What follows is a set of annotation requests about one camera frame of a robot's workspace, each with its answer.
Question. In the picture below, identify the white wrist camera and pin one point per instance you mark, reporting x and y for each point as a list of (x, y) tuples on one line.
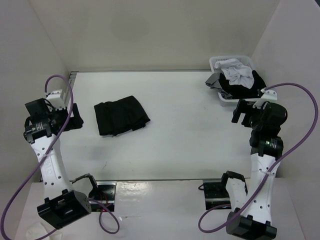
[(57, 99), (267, 96)]

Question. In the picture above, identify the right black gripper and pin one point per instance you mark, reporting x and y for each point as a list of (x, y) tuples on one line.
[(245, 107)]

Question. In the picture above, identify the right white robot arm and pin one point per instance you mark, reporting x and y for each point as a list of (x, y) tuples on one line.
[(250, 218)]

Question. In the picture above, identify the black pleated skirt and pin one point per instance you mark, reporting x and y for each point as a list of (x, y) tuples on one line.
[(117, 117)]

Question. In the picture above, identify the crumpled white tissue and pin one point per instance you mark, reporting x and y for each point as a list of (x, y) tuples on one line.
[(39, 229)]

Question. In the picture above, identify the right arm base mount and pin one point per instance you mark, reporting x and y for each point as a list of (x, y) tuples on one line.
[(215, 194)]

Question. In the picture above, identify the white garment in basket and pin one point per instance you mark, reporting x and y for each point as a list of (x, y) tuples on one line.
[(235, 72)]

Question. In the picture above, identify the grey garment in basket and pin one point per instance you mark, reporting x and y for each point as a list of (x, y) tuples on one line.
[(213, 83)]

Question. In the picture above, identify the black garment in basket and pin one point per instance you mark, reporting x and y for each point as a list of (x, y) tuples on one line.
[(240, 91)]

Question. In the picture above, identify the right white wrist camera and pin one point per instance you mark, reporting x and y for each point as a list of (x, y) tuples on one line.
[(267, 96)]

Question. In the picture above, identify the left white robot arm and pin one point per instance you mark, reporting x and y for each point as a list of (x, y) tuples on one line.
[(62, 205)]

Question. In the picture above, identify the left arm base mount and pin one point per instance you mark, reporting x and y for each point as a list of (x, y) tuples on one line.
[(105, 193)]

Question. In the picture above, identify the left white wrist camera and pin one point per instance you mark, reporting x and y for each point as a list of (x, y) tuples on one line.
[(57, 99)]

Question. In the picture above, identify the white plastic laundry basket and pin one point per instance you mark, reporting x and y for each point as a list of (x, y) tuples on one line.
[(245, 60)]

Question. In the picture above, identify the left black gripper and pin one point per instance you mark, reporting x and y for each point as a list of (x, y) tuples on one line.
[(73, 122)]

